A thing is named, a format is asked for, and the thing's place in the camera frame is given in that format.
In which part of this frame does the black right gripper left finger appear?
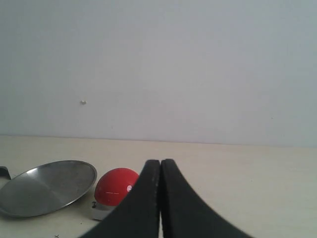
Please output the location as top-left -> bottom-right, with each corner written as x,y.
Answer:
83,160 -> 160,238

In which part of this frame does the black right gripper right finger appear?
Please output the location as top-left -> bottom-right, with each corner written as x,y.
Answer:
160,159 -> 250,238

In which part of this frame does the black yellow claw hammer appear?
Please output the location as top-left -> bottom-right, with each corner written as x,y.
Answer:
0,166 -> 11,180

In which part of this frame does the red dome push button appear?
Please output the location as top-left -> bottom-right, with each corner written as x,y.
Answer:
91,168 -> 139,221

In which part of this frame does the round steel plate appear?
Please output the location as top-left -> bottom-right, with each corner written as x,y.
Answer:
0,160 -> 97,218

